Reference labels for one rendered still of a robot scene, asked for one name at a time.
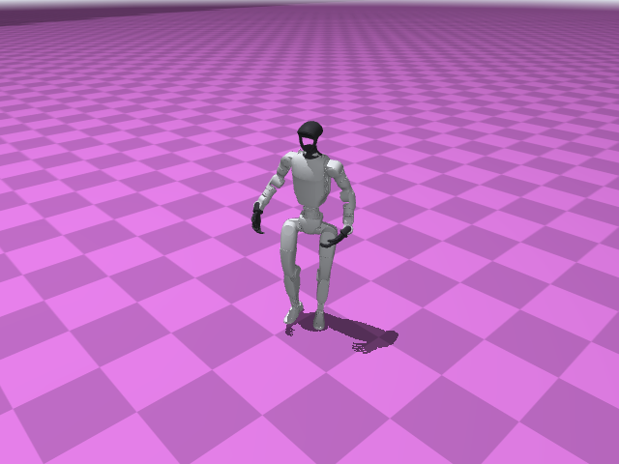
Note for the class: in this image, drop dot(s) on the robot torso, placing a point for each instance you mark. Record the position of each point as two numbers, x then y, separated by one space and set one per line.
311 185

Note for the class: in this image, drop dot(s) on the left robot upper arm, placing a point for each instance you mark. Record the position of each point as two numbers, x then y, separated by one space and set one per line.
335 169

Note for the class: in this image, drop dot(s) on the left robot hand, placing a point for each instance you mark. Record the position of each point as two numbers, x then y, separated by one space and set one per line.
338 238

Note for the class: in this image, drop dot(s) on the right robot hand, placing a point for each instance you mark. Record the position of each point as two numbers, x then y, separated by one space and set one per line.
255 219

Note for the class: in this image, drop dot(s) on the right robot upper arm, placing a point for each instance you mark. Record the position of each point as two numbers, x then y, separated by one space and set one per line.
284 167

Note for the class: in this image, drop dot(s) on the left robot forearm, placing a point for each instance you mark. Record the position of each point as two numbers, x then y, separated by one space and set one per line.
348 211

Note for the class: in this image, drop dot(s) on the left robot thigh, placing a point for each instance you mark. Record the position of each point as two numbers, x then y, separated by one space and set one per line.
326 254

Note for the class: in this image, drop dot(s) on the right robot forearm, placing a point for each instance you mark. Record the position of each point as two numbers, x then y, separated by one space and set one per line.
266 195

